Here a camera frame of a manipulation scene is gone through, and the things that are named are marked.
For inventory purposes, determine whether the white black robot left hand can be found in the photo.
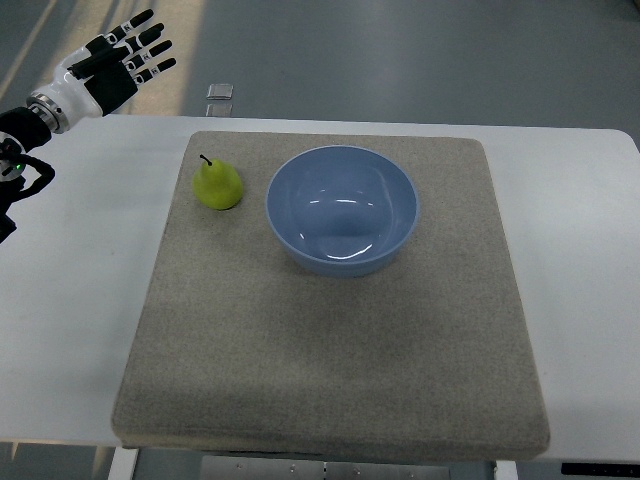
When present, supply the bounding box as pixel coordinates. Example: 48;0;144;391
26;9;176;134

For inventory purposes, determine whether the green pear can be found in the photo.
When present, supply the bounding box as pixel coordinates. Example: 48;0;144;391
192;154;244;210

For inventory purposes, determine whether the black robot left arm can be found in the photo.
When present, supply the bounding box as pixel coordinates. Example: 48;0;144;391
1;107;55;242

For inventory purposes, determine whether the blue bowl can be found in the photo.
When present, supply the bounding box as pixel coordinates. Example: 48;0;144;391
265;145;420;278

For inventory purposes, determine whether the upper metal floor plate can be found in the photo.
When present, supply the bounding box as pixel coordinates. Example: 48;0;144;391
206;83;234;100

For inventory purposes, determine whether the metal floor plate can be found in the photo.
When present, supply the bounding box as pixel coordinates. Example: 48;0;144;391
205;103;233;118
206;83;234;100

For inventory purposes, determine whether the lower metal floor plate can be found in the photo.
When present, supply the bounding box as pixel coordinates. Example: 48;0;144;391
205;103;233;118

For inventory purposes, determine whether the beige felt mat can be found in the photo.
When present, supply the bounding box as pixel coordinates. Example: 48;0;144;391
111;131;550;463

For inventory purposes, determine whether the white table leg frame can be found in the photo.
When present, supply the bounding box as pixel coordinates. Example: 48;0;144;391
107;447;139;480

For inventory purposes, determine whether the grey metal base plate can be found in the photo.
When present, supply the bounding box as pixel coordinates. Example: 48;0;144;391
199;455;451;480

